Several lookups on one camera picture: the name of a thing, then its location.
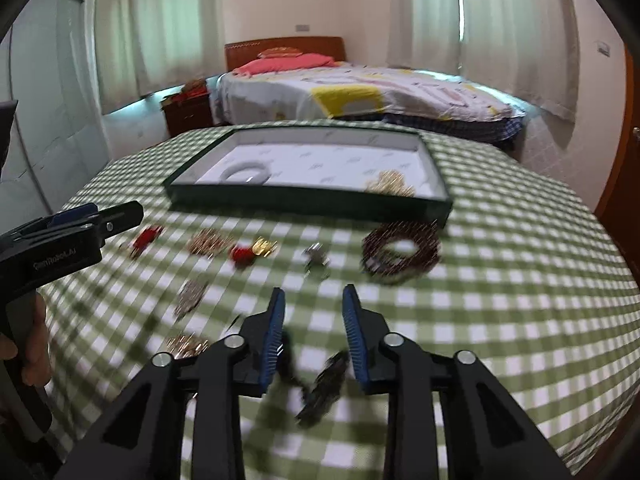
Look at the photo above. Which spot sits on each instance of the wall light switch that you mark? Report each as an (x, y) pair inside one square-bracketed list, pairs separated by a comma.
[(604, 49)]

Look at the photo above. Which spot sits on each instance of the wooden headboard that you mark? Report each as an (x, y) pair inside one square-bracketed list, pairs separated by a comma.
[(242, 52)]

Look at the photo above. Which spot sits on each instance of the pink pillow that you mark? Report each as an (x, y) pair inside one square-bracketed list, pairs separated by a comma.
[(305, 61)]

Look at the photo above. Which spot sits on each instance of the left hand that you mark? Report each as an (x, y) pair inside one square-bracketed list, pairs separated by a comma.
[(37, 369)]

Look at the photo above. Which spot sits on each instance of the red box on nightstand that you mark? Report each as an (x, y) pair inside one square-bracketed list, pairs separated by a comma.
[(193, 89)]

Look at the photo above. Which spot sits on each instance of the small red knot gold charm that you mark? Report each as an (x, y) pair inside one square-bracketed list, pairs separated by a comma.
[(246, 255)]

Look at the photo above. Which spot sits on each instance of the green checkered tablecloth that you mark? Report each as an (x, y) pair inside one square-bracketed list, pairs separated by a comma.
[(527, 278)]

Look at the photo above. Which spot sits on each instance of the black cord pendant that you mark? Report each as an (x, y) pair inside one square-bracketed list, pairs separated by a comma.
[(319, 398)]

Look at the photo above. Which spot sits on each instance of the pale jade bangle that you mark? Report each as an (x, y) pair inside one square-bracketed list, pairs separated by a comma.
[(252, 172)]

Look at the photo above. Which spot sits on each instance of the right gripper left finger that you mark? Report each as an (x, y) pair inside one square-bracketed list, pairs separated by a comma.
[(139, 435)]

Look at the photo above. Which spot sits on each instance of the right window curtain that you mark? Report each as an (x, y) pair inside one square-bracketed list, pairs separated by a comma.
[(528, 49)]

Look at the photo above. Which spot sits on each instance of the green jewelry box tray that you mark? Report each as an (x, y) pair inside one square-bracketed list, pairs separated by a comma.
[(361, 172)]

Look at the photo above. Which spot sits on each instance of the red tassel gold charm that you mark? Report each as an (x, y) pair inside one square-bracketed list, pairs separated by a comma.
[(144, 239)]

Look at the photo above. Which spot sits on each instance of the pearl cluster brooch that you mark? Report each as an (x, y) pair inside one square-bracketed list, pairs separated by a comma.
[(185, 346)]

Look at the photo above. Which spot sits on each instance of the orange patterned cushion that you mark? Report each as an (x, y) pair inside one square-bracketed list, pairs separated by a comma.
[(280, 52)]

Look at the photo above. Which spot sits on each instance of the glass wardrobe door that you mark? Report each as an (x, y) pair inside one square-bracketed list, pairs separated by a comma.
[(56, 144)]

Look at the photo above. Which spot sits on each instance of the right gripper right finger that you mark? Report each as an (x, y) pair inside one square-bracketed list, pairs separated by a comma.
[(488, 435)]

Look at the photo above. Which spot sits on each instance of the left window curtain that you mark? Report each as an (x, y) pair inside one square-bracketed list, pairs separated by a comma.
[(144, 46)]

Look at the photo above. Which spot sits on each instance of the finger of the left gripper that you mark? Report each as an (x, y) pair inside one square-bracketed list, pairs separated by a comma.
[(59, 219), (118, 219)]

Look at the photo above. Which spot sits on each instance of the window curtain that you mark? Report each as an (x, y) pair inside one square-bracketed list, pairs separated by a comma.
[(144, 46), (528, 49)]

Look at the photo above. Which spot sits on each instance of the bed with patterned sheet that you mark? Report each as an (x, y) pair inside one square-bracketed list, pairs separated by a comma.
[(413, 98)]

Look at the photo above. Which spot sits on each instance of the silver crystal brooch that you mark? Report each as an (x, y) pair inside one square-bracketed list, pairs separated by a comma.
[(189, 297)]

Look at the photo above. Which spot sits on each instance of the dark wooden nightstand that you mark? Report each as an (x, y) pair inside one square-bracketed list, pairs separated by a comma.
[(186, 111)]

